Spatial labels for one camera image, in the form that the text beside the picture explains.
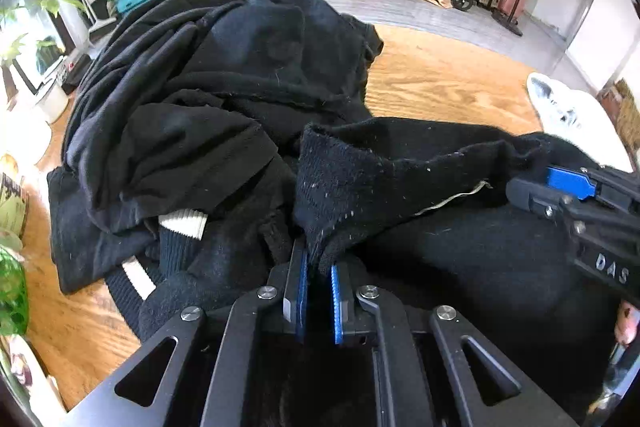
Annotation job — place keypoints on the black knit sweater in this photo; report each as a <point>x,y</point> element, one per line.
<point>380,172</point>

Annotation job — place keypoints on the printed snack packet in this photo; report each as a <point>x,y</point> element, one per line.
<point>12,202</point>

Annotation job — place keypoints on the green plastic basket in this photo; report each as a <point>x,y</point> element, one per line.
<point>11,292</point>

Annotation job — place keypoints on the white folded sweater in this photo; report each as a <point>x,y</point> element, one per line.
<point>575,117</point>

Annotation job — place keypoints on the green potted plant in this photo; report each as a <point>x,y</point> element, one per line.
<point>30,7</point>

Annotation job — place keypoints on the black garment with white stripes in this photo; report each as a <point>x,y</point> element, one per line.
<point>181,227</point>

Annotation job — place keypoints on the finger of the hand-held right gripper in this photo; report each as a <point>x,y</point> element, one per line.
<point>570,182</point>
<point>535,199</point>

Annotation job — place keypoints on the pile of black clothes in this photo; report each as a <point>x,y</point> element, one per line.
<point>200,72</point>

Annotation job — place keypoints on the white plant pot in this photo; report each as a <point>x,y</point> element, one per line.
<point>51,103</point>

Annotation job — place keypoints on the person's right hand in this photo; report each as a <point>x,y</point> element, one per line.
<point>628,322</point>

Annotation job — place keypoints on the flat black garment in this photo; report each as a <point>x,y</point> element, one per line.
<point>80,237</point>

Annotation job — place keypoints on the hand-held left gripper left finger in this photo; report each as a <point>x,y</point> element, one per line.
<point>300,299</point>

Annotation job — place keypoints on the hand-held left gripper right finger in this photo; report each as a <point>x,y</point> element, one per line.
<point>339,304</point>

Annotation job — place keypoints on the yellow patterned bag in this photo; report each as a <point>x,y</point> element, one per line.
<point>627,112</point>

